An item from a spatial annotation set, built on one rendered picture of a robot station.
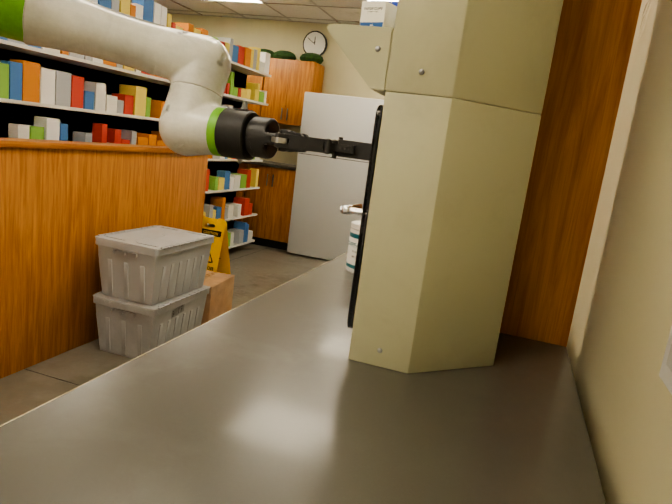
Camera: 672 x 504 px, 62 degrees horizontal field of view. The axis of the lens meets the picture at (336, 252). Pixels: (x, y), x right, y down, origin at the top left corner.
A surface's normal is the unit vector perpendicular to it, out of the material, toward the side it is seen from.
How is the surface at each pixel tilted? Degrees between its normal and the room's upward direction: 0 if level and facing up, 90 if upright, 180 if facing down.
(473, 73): 90
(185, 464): 0
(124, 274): 96
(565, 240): 90
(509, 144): 90
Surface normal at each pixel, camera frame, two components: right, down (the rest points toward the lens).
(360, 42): -0.31, 0.15
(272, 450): 0.13, -0.97
